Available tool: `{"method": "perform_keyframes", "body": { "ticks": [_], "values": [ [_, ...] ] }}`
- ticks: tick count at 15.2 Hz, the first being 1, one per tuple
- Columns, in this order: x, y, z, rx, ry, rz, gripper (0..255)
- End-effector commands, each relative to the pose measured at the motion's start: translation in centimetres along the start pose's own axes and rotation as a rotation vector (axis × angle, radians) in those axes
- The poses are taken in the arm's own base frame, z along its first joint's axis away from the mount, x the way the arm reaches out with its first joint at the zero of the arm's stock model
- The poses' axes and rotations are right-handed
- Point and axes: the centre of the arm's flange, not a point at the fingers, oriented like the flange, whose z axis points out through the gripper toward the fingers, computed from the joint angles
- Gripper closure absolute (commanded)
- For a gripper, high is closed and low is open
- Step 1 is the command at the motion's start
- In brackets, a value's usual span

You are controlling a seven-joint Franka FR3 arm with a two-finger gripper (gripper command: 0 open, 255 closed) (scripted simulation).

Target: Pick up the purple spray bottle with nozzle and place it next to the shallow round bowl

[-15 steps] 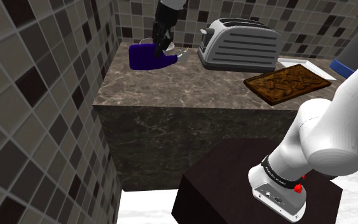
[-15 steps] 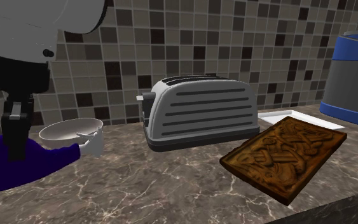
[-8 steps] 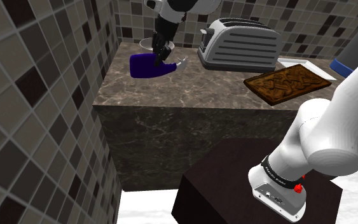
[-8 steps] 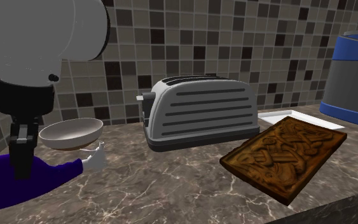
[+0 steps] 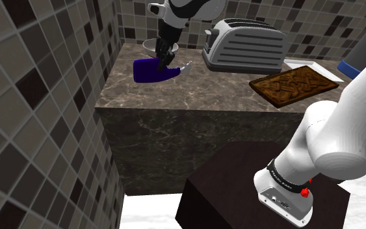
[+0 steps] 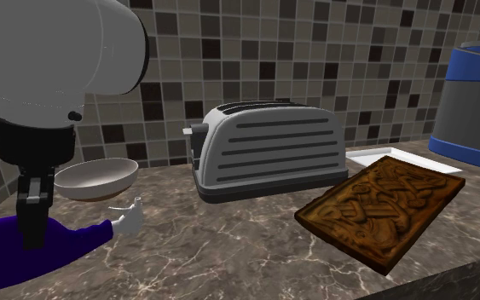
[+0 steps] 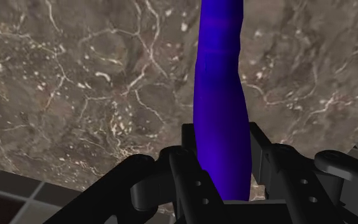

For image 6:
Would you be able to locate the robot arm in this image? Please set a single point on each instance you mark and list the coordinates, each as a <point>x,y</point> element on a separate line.
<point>48,54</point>

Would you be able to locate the silver toaster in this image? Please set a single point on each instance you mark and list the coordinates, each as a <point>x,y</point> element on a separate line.
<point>272,149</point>

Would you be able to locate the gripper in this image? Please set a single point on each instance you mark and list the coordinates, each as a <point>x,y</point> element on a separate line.
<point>36,143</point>

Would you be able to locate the grey and blue appliance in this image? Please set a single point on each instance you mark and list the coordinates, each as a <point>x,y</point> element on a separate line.
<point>468,104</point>

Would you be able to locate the white bowl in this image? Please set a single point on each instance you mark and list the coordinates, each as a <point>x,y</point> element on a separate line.
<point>98,176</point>

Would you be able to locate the carved brown wooden tray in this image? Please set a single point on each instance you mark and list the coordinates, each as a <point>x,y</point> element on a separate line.
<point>381,212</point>

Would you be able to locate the white flat tray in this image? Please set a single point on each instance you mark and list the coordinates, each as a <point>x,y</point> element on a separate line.
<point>366,156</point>

